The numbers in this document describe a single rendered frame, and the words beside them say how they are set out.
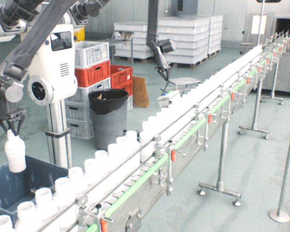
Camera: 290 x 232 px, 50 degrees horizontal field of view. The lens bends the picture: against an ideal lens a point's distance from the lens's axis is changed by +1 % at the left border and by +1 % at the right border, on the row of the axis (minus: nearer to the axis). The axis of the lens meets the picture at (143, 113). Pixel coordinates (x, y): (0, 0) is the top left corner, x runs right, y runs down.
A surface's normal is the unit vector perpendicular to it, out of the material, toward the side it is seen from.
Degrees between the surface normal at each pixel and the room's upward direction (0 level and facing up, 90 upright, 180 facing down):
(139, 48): 89
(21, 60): 113
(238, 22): 90
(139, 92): 100
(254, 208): 0
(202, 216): 0
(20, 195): 90
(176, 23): 89
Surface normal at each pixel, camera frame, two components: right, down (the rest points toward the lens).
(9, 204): 0.87, 0.17
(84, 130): -0.40, 0.32
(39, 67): -0.48, 0.47
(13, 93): 0.65, 0.26
